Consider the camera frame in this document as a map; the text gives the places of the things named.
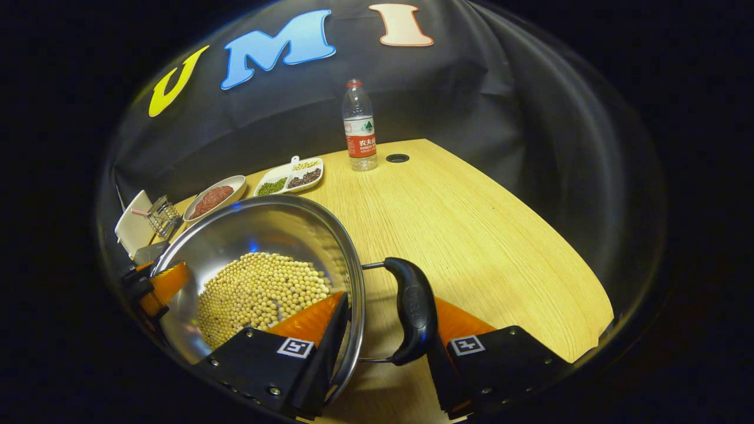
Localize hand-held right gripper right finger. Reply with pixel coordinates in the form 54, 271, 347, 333
427, 297, 572, 420

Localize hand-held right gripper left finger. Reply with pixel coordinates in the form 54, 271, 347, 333
194, 291, 352, 420

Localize stainless steel pot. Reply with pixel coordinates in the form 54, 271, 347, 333
150, 194, 439, 407

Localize white toaster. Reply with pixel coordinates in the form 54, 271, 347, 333
114, 190, 155, 260

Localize pile of yellow soybeans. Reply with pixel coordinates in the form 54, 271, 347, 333
196, 252, 333, 351

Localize red meat slices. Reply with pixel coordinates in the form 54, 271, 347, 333
190, 185, 234, 220

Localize white oval plate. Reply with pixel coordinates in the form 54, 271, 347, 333
183, 175, 248, 223

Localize white divided dish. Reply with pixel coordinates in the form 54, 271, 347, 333
253, 155, 325, 197

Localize clear water bottle red label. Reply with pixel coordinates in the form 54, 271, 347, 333
342, 79, 379, 172

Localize metal wire rack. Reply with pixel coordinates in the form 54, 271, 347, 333
146, 196, 182, 239

